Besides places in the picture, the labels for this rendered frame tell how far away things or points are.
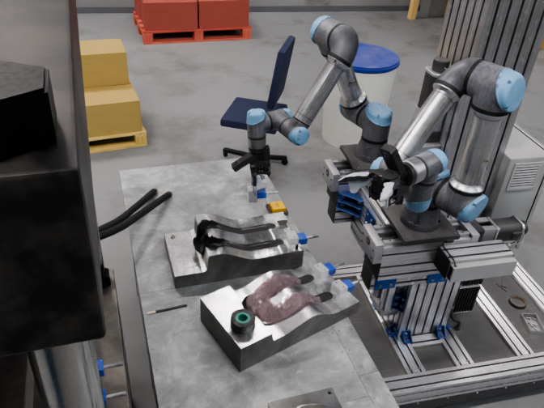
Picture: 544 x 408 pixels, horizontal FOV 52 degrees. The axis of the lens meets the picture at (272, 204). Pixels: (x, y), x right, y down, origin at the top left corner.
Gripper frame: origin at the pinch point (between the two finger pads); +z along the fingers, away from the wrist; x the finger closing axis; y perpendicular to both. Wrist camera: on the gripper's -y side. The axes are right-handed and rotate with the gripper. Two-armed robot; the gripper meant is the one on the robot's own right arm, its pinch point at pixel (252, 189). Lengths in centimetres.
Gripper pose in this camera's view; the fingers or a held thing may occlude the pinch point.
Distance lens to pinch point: 236.2
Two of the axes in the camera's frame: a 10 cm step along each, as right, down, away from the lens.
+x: -1.2, -5.0, 8.6
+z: 0.1, 8.6, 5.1
